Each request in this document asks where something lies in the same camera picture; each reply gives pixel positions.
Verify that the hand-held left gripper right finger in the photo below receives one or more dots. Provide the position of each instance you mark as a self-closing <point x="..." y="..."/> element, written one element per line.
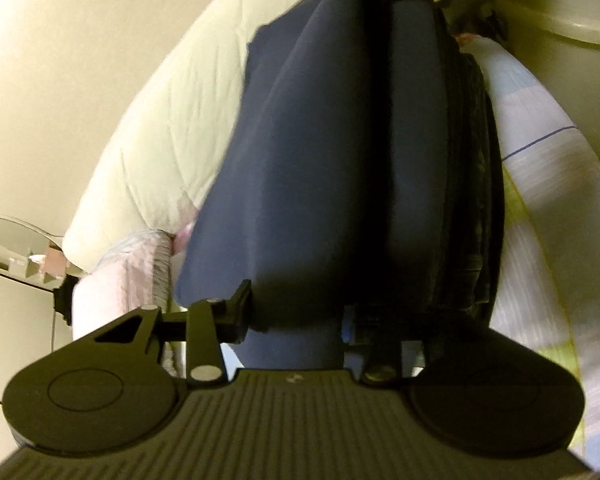
<point x="382" y="357"/>

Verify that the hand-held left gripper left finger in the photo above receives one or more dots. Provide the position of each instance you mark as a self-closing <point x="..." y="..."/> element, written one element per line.
<point x="241" y="310"/>

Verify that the navy blue garment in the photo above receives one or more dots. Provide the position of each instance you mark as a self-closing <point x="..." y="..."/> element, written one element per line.
<point x="305" y="160"/>

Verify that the stack of dark clothes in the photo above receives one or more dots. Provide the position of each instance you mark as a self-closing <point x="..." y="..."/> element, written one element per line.
<point x="472" y="185"/>

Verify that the pink-grey blanket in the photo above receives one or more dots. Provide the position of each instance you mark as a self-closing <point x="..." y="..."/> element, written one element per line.
<point x="125" y="280"/>

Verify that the cream plastic bin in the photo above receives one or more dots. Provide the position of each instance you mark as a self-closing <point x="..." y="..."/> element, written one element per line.
<point x="560" y="70"/>

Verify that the cream quilted duvet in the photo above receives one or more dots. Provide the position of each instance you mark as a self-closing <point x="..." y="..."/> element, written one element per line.
<point x="170" y="125"/>

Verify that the checkered bed sheet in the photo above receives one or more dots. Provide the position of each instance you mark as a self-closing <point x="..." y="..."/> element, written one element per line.
<point x="545" y="200"/>

